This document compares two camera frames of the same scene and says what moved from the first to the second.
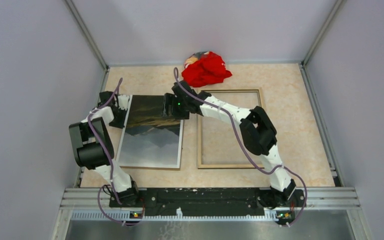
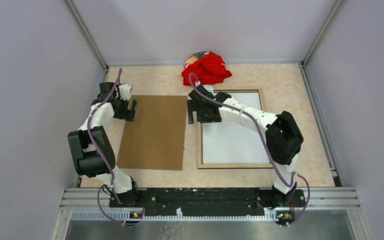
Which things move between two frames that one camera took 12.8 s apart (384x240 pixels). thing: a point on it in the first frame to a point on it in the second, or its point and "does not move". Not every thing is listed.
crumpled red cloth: (203, 68) does not move
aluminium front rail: (93, 203) does not move
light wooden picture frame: (201, 166) does not move
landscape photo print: (149, 139) to (227, 142)
